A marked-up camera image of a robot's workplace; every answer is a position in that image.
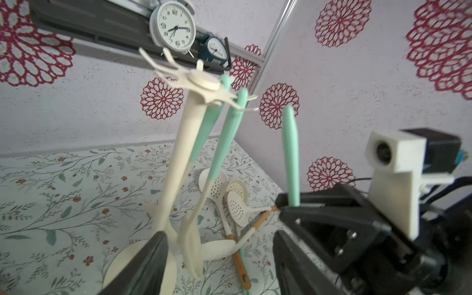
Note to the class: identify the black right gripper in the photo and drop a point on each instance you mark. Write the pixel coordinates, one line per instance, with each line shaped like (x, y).
(356, 247)

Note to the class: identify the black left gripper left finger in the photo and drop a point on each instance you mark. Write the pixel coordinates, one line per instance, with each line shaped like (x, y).
(143, 275)

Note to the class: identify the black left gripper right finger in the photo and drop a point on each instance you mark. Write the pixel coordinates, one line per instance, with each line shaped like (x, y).
(296, 273)

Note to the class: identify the cream skimmer round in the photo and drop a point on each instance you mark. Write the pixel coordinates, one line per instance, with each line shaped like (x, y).
(291, 155)

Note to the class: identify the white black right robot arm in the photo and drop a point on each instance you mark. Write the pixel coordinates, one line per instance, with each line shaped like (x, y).
(448, 231)

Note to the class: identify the cream skimmer edge-on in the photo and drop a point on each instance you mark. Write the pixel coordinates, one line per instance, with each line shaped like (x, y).
(240, 211)

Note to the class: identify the cream skimmer behind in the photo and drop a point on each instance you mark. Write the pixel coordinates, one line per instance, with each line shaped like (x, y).
(221, 206)

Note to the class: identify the cream utensil rack stand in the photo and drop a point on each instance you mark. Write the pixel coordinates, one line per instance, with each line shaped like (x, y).
(125, 256)

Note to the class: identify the dark green alarm clock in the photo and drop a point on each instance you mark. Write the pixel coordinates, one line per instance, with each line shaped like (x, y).
(215, 50)

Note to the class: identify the white alarm clock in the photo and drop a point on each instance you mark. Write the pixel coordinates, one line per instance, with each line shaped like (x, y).
(172, 25)

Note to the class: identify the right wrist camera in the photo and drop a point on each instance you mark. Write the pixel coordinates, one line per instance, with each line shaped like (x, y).
(407, 164)

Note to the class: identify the grey wall shelf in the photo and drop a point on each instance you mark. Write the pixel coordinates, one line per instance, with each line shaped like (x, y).
(108, 24)

